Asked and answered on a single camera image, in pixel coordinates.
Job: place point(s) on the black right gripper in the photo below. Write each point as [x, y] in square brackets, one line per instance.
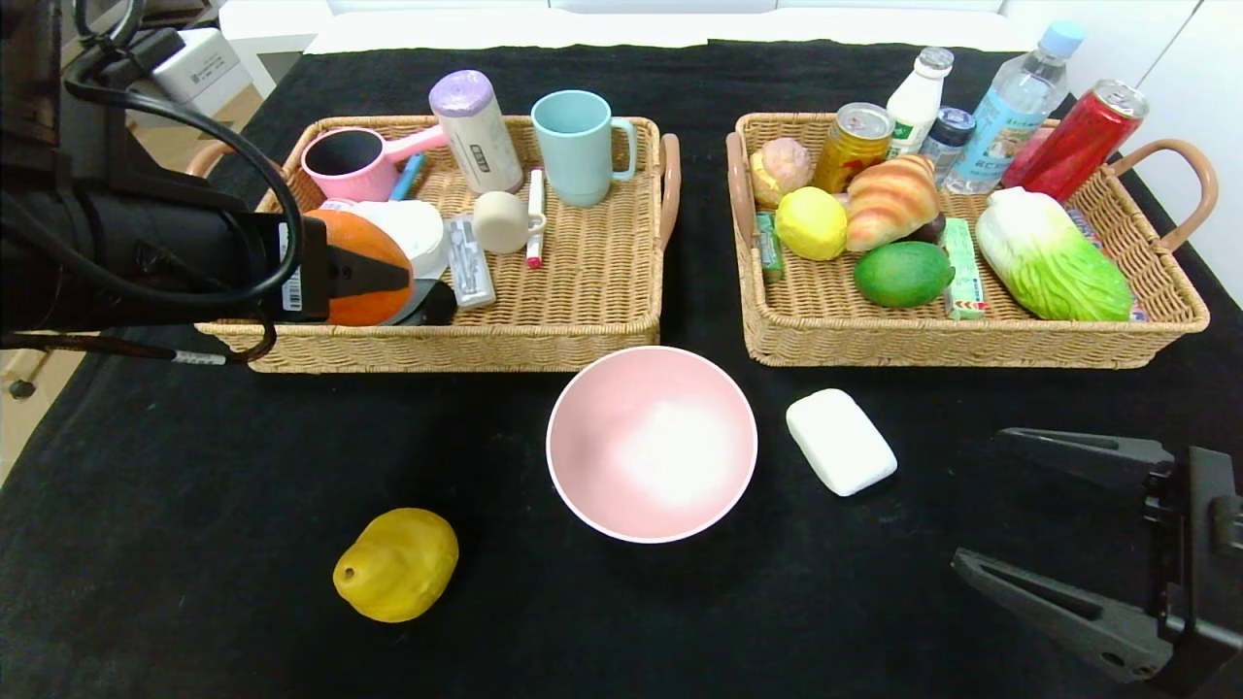
[1207, 544]

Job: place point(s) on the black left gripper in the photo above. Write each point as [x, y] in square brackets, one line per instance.
[300, 267]

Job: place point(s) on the orange fruit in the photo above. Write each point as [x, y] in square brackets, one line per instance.
[359, 228]

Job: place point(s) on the green lime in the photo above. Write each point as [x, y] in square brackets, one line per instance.
[903, 275]

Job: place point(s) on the brown striped croissant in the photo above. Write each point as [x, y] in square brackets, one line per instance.
[889, 204]

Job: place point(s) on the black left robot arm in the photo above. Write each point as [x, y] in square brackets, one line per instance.
[146, 252]

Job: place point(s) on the white round container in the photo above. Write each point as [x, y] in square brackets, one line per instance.
[418, 233]

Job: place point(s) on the black glasses case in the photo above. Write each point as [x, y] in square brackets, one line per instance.
[434, 306]

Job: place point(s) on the pink scoop cup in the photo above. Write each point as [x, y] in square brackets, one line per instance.
[371, 184]

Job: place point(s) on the blue pen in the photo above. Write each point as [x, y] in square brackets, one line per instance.
[408, 178]

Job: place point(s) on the clear plastic tool pack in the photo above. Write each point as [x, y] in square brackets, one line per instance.
[469, 270]

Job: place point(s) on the small cream cup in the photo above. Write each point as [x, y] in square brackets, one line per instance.
[499, 223]

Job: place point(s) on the cream tumbler purple lid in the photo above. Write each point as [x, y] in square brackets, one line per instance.
[479, 143]

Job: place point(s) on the white marker pink cap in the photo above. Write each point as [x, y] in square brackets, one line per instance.
[535, 221]

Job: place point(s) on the light blue mug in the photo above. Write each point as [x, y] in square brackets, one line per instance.
[576, 152]

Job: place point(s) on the white soap bar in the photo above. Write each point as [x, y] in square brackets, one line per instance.
[840, 442]

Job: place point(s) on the green white cabbage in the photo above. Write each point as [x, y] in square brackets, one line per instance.
[1054, 260]

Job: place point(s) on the yellow pear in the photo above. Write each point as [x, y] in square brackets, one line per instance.
[396, 565]

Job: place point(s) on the green white candy pack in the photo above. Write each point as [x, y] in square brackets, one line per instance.
[966, 282]

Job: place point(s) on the colourful snack packet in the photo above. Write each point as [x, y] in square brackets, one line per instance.
[1080, 223]

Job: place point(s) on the pink bowl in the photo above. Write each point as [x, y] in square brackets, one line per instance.
[651, 447]

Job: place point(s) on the purple eggplant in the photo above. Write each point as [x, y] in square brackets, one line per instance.
[930, 231]

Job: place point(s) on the light wooden rack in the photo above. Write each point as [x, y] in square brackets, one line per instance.
[23, 390]

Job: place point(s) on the red drink can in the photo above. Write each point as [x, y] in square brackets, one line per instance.
[1073, 144]

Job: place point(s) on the green gum pack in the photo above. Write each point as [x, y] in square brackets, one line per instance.
[769, 246]

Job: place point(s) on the black tablecloth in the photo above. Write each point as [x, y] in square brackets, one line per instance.
[680, 621]

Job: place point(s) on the small blue-capped bottle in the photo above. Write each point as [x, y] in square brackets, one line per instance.
[947, 146]

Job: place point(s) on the yellow lemon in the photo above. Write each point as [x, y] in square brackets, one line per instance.
[812, 223]

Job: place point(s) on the pink yellow bun toy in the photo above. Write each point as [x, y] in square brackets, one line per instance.
[785, 163]

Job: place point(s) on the clear water bottle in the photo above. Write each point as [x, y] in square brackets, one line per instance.
[1010, 115]

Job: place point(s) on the yellow drink can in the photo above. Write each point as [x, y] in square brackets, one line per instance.
[853, 148]

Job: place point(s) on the white milk bottle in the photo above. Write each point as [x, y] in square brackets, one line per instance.
[918, 102]

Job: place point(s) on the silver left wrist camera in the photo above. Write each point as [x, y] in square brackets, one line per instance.
[199, 63]

